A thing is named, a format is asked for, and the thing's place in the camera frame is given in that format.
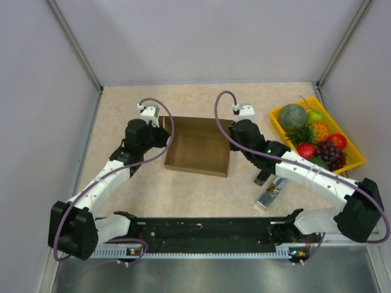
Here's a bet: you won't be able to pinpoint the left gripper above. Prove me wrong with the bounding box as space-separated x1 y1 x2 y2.
140 120 171 154

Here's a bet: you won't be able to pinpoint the brown cardboard box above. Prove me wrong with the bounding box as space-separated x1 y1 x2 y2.
159 116 230 178

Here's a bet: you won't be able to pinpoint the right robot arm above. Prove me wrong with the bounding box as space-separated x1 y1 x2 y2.
228 119 384 243

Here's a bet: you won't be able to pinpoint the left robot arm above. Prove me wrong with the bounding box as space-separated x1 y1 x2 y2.
48 119 172 260

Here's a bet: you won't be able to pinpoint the black rectangular bar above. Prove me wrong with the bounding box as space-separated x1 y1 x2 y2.
254 170 271 186

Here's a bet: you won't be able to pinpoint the grey-green melon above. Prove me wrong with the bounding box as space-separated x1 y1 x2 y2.
278 104 307 131

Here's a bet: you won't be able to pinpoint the red apple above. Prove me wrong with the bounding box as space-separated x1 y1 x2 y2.
327 134 348 150
297 143 316 160

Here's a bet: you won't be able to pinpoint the green apple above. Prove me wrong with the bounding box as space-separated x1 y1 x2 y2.
307 110 324 123

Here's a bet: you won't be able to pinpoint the orange pineapple toy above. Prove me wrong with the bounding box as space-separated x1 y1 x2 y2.
309 122 329 143

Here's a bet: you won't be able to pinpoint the green lime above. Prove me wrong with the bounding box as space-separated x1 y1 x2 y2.
310 156 328 170

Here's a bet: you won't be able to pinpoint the purple grapes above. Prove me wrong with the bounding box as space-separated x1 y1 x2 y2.
315 140 347 172

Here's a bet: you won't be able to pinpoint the yellow plastic tray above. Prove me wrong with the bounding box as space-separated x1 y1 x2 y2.
269 97 365 173

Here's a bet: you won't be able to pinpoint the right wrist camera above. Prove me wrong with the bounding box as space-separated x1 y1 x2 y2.
232 103 255 123

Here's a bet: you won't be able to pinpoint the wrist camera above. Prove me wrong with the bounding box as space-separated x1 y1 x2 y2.
137 104 160 128
232 103 255 123

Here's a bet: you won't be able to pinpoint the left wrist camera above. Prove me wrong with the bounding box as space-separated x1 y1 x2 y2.
137 104 160 128

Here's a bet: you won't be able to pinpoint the aluminium rail frame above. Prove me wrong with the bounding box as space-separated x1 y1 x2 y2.
48 222 382 260

